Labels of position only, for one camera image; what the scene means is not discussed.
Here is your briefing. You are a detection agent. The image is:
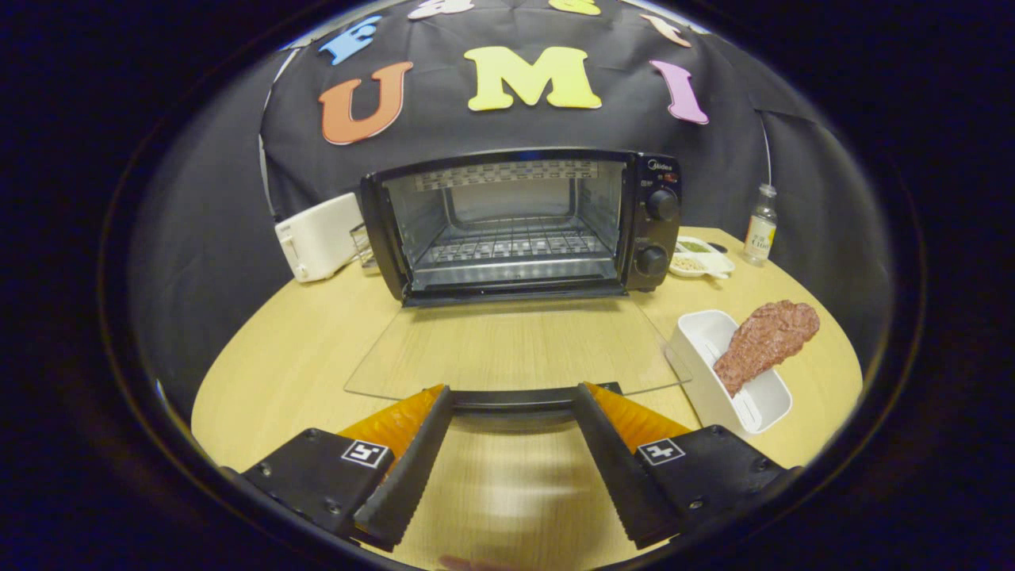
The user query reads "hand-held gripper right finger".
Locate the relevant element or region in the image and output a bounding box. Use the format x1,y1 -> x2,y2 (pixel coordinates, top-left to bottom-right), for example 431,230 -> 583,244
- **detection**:
573,382 -> 798,550

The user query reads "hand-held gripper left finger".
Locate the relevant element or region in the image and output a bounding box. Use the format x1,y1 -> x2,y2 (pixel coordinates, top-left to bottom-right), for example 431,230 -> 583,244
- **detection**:
238,385 -> 454,552

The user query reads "red-brown meat piece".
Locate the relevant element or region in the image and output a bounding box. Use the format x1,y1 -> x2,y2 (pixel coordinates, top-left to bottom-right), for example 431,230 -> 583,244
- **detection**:
714,300 -> 821,397

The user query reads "black toaster oven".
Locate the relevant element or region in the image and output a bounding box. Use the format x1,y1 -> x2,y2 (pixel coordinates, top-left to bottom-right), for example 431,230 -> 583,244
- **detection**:
343,148 -> 692,413

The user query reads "metal oven grill rack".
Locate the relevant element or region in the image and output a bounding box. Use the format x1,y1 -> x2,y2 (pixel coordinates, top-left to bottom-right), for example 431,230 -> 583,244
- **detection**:
412,218 -> 615,266

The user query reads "white bread toaster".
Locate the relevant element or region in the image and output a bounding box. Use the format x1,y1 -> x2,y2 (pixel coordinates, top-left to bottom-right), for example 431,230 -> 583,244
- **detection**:
274,193 -> 366,283

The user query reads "white rectangular plastic tray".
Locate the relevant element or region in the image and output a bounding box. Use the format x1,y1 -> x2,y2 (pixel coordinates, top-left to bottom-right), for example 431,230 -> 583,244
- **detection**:
668,309 -> 793,437

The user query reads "white divided condiment dish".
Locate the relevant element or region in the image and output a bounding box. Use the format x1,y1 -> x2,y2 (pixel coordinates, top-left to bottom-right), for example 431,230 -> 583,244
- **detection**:
668,236 -> 736,279

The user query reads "small clear glass bottle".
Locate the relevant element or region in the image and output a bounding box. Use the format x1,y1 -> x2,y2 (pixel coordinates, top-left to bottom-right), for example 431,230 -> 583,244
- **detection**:
743,184 -> 778,266

